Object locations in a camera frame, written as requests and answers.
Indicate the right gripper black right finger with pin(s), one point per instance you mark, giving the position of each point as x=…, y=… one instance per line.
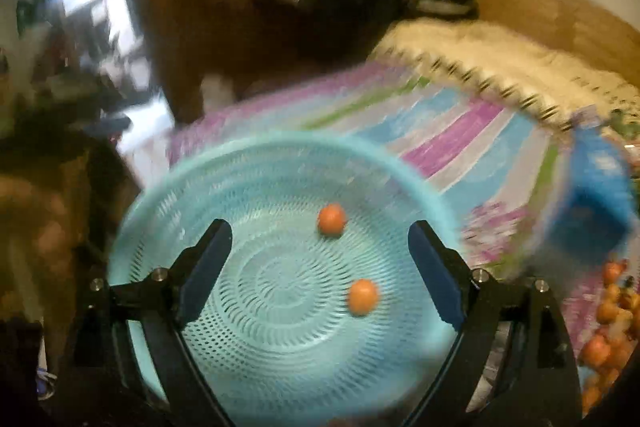
x=537, y=383

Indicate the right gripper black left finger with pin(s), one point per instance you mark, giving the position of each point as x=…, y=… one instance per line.
x=163, y=303

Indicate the small orange kumquat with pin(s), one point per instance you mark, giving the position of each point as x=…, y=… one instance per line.
x=332, y=220
x=362, y=297

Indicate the light blue plastic colander basket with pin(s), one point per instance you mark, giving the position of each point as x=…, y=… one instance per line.
x=276, y=341

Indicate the blue cardboard box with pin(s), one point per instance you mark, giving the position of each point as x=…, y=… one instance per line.
x=592, y=210

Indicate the striped floral bed sheet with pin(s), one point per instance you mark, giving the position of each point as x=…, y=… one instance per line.
x=492, y=165

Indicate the wooden cabinet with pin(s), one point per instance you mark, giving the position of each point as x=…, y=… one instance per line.
x=250, y=44

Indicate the cream zigzag blanket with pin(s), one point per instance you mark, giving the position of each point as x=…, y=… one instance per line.
x=502, y=65

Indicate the wooden headboard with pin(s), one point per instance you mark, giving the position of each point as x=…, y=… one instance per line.
x=578, y=27

